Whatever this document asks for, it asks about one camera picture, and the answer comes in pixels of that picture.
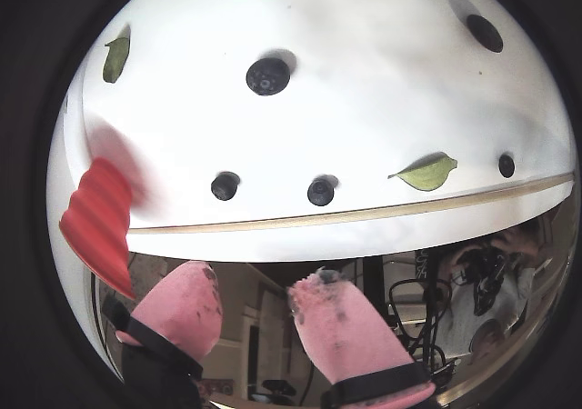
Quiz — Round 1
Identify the dark blueberry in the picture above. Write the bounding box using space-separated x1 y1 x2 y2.
466 14 505 55
497 153 517 179
306 175 340 208
246 56 292 96
210 171 241 202

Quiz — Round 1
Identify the person in white shirt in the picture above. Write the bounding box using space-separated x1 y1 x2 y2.
436 226 547 364

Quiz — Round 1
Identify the pink padded gripper finger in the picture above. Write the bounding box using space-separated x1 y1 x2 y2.
286 266 437 409
102 260 224 409

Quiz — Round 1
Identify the large light green leaf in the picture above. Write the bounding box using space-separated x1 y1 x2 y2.
386 152 459 193

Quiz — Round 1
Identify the dark green curled leaf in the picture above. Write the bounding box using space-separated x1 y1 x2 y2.
102 35 132 85

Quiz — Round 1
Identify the red collapsible ribbed cup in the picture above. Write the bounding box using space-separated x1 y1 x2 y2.
58 156 137 301

